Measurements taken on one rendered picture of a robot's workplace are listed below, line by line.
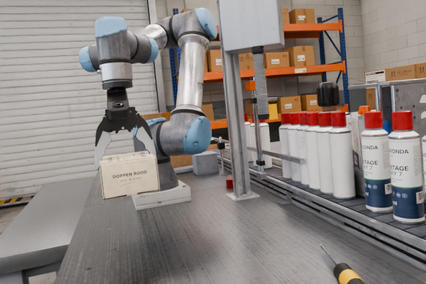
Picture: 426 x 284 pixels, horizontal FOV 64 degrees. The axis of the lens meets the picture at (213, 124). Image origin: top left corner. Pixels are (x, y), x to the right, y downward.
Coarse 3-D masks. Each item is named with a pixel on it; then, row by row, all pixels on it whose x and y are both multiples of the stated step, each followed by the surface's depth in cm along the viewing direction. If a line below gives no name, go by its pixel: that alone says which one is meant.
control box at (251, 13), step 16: (224, 0) 100; (240, 0) 99; (256, 0) 97; (272, 0) 96; (224, 16) 101; (240, 16) 99; (256, 16) 98; (272, 16) 96; (224, 32) 101; (240, 32) 100; (256, 32) 98; (272, 32) 97; (224, 48) 102; (240, 48) 100; (272, 48) 104
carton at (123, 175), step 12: (108, 156) 87; (120, 156) 84; (132, 156) 82; (144, 156) 80; (108, 168) 73; (120, 168) 73; (132, 168) 74; (144, 168) 75; (156, 168) 76; (108, 180) 73; (120, 180) 73; (132, 180) 74; (144, 180) 75; (156, 180) 76; (108, 192) 73; (120, 192) 73; (132, 192) 74; (144, 192) 75
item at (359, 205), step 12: (228, 156) 165; (252, 168) 129; (276, 168) 125; (288, 180) 105; (312, 192) 89; (348, 204) 76; (360, 204) 76; (372, 216) 68; (384, 216) 67; (408, 228) 60; (420, 228) 60
